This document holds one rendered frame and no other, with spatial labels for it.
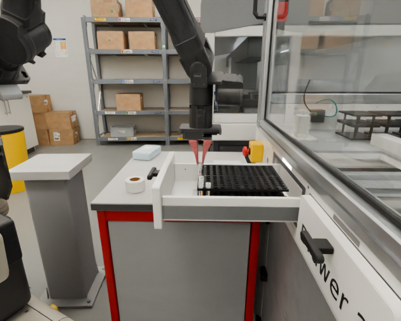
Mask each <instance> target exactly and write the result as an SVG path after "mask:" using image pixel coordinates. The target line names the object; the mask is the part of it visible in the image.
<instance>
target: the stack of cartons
mask: <svg viewBox="0 0 401 321"><path fill-rule="evenodd" d="M29 99H30V103H31V109H32V115H33V119H34V125H35V128H36V134H37V138H38V145H74V144H76V143H77V142H79V141H80V126H78V121H77V116H76V110H63V111H53V110H52V103H51V99H50V95H49V94H33V95H29Z"/></svg>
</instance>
